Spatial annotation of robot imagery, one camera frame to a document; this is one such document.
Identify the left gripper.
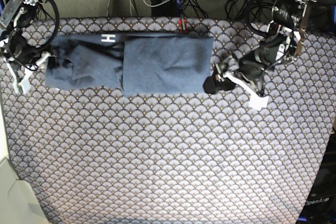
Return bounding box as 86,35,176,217
203,53,269,111

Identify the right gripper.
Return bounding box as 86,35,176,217
1,35,59,94

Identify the blue T-shirt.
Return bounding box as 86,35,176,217
45,32,214,97

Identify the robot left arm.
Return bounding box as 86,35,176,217
203,0,317,111

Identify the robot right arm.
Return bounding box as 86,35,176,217
1,0,60,94

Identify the red table clamp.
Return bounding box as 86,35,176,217
177,18,188,33

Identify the fan-patterned tablecloth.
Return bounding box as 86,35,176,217
1,31,335,223

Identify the white furniture at left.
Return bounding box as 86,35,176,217
1,113,49,223

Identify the black OpenArm base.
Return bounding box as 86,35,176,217
296,130,335,223

